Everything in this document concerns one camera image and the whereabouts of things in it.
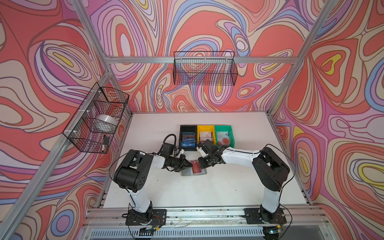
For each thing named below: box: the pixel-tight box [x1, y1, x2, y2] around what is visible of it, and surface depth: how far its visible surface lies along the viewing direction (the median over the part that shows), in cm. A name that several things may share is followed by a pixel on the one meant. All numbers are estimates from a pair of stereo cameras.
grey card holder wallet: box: [181, 159, 207, 176], surface depth 90 cm
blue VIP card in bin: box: [181, 131, 196, 147], surface depth 103 cm
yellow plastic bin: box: [197, 125, 216, 146], surface depth 106 cm
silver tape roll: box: [95, 114, 118, 130], surface depth 73 cm
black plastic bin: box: [179, 125, 198, 151], surface depth 103 cm
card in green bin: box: [216, 131, 230, 146], surface depth 104 cm
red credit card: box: [190, 160, 202, 174], surface depth 90 cm
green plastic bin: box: [214, 125, 235, 148], surface depth 104 cm
